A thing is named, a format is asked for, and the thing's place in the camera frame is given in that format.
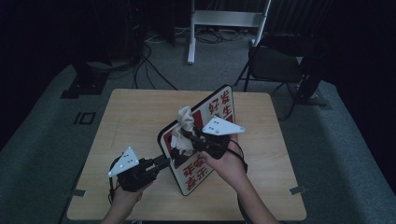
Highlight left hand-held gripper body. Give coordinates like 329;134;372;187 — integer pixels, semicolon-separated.
107;146;160;193

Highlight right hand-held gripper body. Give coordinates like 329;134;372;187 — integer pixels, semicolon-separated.
192;116;246;161

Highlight grey cloth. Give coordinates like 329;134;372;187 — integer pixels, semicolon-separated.
170;105;204;158

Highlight panda picture board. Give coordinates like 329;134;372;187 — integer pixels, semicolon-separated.
157;84;236;197

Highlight person's right hand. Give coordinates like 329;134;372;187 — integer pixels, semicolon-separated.
201;134;248;190

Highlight person's left hand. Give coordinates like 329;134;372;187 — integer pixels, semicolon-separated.
110;182;153;214

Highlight black folding chair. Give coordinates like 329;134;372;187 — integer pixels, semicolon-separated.
233;35;304;97

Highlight black metal stand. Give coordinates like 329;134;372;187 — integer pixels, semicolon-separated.
279;34;331;120

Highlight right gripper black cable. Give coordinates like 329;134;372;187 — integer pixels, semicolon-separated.
218;139;250;224

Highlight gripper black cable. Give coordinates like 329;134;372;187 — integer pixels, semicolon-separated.
106;157;122;204
218;139;250;224

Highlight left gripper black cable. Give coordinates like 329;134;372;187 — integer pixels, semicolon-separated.
106;157;122;204

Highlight black floor cables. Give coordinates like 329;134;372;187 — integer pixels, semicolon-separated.
106;43;179;91

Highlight black floor cable bundle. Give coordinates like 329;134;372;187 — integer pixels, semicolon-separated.
194;27;250;45

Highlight white floor cable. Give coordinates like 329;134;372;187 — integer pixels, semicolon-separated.
144;27;191;44

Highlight black stand with base plate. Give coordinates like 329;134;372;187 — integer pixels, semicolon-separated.
60;60;110;100

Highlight white metal desk frame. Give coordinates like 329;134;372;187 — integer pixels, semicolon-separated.
187;0;273;64

